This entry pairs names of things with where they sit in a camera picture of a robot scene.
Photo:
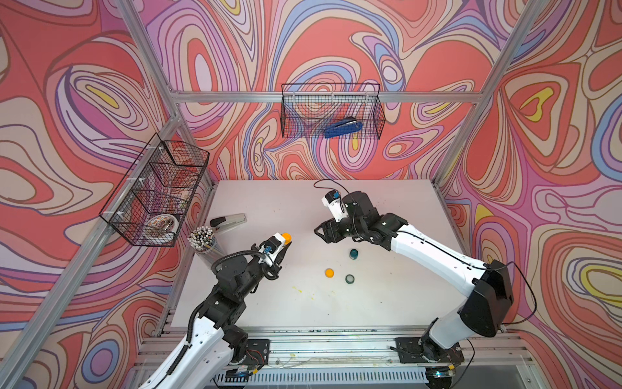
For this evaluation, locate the blue stapler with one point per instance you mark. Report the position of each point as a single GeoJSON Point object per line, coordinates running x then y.
{"type": "Point", "coordinates": [344, 127]}

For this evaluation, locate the black wire basket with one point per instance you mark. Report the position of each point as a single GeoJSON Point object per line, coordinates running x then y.
{"type": "Point", "coordinates": [308, 108]}
{"type": "Point", "coordinates": [162, 179]}

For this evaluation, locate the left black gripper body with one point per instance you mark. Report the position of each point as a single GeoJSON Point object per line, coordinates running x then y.
{"type": "Point", "coordinates": [273, 271]}

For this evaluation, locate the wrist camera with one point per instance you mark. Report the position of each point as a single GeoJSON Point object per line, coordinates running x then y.
{"type": "Point", "coordinates": [273, 245]}
{"type": "Point", "coordinates": [333, 201]}

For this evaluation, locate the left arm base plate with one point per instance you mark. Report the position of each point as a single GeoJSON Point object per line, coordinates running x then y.
{"type": "Point", "coordinates": [255, 352]}

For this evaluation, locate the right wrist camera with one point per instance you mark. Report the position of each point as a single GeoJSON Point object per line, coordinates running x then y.
{"type": "Point", "coordinates": [333, 201]}

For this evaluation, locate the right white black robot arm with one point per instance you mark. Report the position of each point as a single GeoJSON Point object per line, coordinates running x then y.
{"type": "Point", "coordinates": [486, 287]}

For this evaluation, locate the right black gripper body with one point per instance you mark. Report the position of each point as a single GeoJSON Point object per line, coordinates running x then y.
{"type": "Point", "coordinates": [344, 228]}

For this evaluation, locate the left black wire basket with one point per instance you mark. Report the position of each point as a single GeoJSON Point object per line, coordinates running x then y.
{"type": "Point", "coordinates": [162, 179]}

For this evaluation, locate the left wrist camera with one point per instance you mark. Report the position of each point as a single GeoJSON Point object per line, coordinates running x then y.
{"type": "Point", "coordinates": [273, 245]}

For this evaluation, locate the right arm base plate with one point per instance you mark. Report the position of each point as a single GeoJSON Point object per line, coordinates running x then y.
{"type": "Point", "coordinates": [413, 350]}

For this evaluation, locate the back black wire basket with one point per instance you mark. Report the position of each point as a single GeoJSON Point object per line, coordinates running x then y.
{"type": "Point", "coordinates": [308, 108]}

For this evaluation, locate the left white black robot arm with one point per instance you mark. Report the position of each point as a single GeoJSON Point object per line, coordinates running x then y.
{"type": "Point", "coordinates": [213, 340]}

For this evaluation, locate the orange paint jar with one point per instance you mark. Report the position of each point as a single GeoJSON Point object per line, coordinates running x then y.
{"type": "Point", "coordinates": [286, 238]}

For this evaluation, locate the cup of pencils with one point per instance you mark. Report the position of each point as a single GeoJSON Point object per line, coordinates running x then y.
{"type": "Point", "coordinates": [205, 245]}

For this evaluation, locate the grey stapler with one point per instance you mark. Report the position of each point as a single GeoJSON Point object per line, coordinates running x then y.
{"type": "Point", "coordinates": [227, 222]}

